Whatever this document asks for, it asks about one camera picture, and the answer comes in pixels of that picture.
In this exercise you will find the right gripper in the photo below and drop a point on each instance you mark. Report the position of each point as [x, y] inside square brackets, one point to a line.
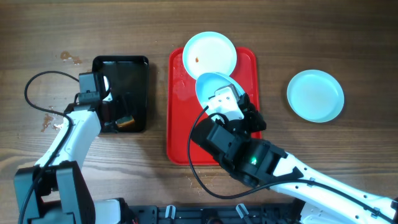
[249, 112]

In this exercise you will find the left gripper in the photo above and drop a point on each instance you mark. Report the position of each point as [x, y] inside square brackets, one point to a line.
[117, 102]

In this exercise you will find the green and orange sponge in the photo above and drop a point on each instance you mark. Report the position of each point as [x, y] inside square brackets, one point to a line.
[125, 121]

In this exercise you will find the light blue plate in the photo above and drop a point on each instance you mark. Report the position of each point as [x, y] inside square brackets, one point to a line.
[209, 52]
[315, 96]
[207, 83]

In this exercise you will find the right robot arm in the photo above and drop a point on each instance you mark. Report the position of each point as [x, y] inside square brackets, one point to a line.
[226, 135]

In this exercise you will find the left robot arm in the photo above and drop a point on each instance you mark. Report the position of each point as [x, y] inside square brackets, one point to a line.
[53, 190]

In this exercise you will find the black rectangular water tray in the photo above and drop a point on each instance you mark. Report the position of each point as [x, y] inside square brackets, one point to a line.
[126, 75]

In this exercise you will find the red plastic tray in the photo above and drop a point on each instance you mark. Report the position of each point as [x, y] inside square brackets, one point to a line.
[183, 105]

